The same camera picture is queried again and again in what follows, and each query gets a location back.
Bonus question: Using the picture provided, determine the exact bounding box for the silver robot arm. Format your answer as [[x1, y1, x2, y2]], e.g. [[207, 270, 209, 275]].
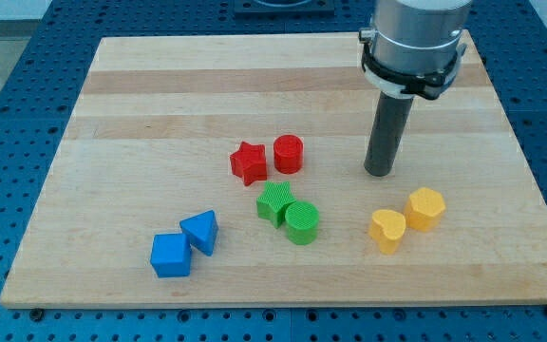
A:
[[359, 0, 472, 101]]

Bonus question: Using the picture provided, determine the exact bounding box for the red star block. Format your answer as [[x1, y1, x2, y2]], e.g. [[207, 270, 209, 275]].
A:
[[230, 142, 268, 186]]

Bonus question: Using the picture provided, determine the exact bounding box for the green star block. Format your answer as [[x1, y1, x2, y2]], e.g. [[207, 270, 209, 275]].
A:
[[255, 180, 296, 228]]

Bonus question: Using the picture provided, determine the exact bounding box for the red cylinder block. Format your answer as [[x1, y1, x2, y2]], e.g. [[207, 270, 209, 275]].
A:
[[273, 135, 304, 174]]

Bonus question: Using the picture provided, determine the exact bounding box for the green cylinder block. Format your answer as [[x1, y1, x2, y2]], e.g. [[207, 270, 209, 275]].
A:
[[285, 201, 319, 245]]

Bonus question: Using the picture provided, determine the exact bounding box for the wooden board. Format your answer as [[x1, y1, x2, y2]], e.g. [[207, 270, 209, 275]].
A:
[[0, 32, 547, 309]]

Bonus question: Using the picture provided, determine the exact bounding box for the blue triangle block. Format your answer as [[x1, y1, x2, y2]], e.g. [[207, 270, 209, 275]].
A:
[[179, 210, 218, 257]]

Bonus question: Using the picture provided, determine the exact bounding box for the yellow heart block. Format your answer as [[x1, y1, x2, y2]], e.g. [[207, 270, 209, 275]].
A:
[[368, 209, 406, 255]]

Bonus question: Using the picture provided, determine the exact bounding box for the blue cube block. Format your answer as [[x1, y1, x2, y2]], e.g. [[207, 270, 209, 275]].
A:
[[150, 233, 192, 277]]

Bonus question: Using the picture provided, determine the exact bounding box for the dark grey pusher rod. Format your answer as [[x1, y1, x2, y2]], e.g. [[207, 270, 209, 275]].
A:
[[364, 93, 413, 177]]

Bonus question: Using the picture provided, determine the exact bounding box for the yellow hexagon block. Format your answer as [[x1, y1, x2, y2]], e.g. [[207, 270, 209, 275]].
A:
[[404, 187, 446, 232]]

